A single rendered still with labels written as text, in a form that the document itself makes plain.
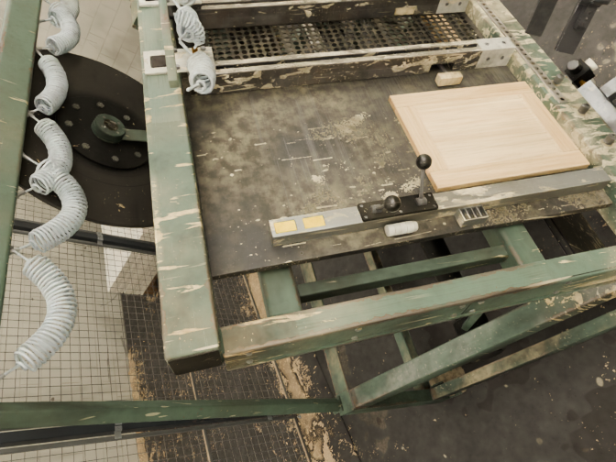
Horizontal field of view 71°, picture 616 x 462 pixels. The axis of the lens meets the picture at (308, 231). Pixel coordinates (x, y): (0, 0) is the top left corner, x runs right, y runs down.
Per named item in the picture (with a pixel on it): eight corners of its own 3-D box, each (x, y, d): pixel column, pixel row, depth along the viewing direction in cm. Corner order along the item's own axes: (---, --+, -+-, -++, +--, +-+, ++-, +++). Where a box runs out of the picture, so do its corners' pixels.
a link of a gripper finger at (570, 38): (596, 5, 65) (598, 6, 65) (571, 53, 69) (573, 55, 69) (577, 1, 65) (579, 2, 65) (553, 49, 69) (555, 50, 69)
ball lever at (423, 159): (431, 207, 107) (435, 155, 101) (417, 210, 106) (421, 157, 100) (423, 202, 110) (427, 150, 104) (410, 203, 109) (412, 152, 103)
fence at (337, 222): (602, 189, 122) (612, 180, 119) (272, 247, 103) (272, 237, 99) (592, 175, 125) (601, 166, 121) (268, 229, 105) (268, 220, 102)
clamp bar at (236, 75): (509, 69, 150) (546, 0, 130) (153, 104, 126) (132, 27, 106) (495, 51, 155) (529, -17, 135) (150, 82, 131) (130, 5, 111)
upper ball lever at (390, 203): (382, 215, 107) (405, 209, 93) (368, 218, 106) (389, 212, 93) (379, 201, 107) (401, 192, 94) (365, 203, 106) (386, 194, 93)
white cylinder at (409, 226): (387, 238, 107) (416, 234, 108) (390, 232, 104) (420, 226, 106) (382, 229, 108) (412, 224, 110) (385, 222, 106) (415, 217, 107)
